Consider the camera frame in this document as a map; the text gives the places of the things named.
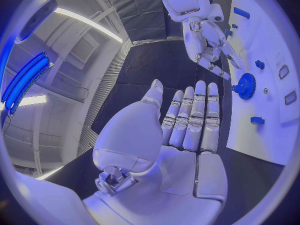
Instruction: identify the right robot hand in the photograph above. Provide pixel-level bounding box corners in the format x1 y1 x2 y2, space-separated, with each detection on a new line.
181 16 243 81

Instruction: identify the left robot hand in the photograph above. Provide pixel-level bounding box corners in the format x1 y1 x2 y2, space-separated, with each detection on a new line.
81 78 229 225

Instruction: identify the white task board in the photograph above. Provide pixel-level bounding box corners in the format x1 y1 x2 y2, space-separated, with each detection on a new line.
225 0 300 167

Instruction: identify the long blue block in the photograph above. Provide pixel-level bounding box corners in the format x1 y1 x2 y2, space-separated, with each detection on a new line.
233 6 251 20

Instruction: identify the blue gear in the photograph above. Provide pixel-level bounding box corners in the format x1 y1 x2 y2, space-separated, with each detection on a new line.
231 72 257 101

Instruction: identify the glowing light bar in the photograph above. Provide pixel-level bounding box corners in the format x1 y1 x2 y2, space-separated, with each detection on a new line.
0 50 55 116

